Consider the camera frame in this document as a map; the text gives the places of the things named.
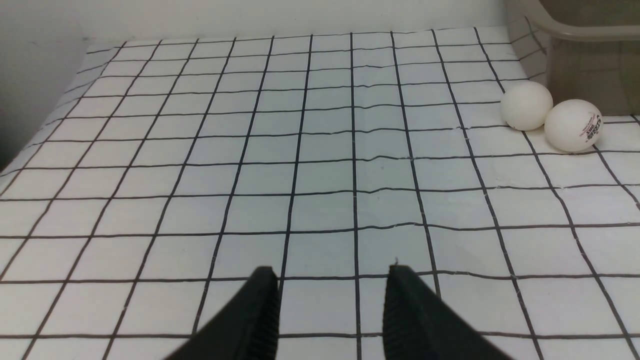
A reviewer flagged plain white ball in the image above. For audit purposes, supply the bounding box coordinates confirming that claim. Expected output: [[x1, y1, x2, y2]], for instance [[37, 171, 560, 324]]
[[500, 80, 554, 132]]

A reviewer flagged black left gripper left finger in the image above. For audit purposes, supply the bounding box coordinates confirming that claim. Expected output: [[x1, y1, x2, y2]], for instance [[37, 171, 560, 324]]
[[166, 266, 281, 360]]

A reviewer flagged olive green plastic bin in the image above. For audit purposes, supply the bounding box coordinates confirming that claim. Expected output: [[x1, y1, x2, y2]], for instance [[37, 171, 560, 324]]
[[506, 0, 640, 116]]

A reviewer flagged white black-grid tablecloth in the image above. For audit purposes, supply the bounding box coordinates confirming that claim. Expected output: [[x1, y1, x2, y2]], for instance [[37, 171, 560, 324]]
[[1, 25, 639, 360]]

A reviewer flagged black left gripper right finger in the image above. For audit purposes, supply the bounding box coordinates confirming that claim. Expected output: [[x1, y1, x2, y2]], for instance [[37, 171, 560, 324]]
[[382, 265, 510, 360]]

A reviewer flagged white ball red logo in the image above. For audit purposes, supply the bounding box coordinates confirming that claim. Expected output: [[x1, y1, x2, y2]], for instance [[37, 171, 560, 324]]
[[544, 99, 602, 153]]

